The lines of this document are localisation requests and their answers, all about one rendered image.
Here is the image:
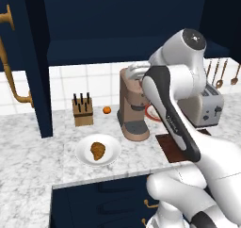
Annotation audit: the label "silver toaster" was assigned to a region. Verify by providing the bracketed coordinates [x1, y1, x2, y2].
[176, 83, 225, 129]

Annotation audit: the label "navy wall cabinet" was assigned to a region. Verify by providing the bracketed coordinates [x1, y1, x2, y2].
[33, 0, 241, 67]

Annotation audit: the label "hanging brass utensil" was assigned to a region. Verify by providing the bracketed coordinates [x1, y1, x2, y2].
[205, 59, 214, 79]
[212, 58, 221, 86]

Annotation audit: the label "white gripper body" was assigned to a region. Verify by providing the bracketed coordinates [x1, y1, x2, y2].
[125, 60, 153, 81]

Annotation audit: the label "wooden knife block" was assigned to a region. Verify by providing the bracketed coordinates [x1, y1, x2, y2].
[72, 92, 95, 128]

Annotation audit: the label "navy base cabinet drawers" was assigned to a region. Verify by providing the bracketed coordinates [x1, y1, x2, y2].
[50, 173, 164, 228]

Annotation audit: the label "navy tall cabinet door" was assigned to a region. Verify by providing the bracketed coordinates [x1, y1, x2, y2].
[0, 0, 54, 139]

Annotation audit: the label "brown coffee machine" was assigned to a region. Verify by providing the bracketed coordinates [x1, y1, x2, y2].
[117, 67, 152, 142]

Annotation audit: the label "dark brown cutting board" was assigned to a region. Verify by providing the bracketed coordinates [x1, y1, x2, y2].
[155, 128, 212, 164]

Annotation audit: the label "red rimmed white plate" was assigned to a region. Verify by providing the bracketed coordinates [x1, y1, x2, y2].
[144, 103, 163, 123]

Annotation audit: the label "long brass door handle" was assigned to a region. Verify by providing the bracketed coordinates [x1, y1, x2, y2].
[0, 4, 35, 109]

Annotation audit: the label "hanging brass spoon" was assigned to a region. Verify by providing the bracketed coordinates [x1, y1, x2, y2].
[230, 63, 241, 87]
[215, 58, 229, 90]

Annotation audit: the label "brown croissant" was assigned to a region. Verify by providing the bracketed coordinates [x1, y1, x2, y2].
[89, 141, 107, 162]

